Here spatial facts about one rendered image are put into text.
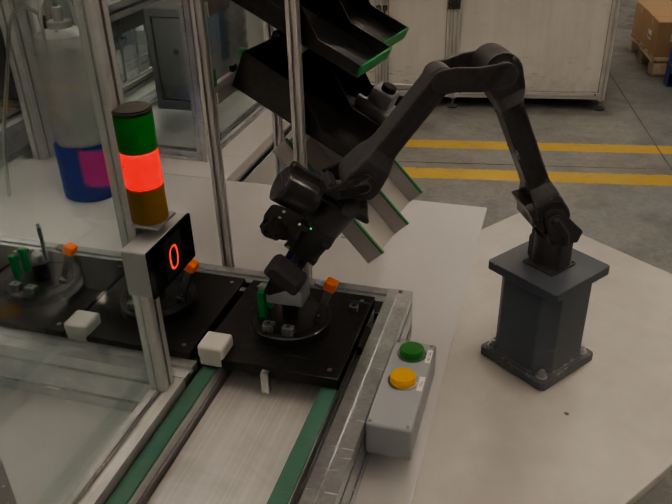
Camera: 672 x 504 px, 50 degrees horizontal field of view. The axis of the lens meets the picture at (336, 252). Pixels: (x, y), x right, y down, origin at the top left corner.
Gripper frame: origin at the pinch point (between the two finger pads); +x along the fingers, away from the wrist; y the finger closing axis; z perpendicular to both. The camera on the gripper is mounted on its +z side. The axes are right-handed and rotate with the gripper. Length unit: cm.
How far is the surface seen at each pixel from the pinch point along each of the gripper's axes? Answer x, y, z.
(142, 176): -13.9, 21.1, 23.4
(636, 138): 28, -363, -141
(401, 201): -0.1, -45.3, -13.2
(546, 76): 46, -408, -81
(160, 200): -11.4, 19.6, 20.0
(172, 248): -5.5, 19.0, 15.2
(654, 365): -21, -18, -63
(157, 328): 8.2, 19.5, 10.1
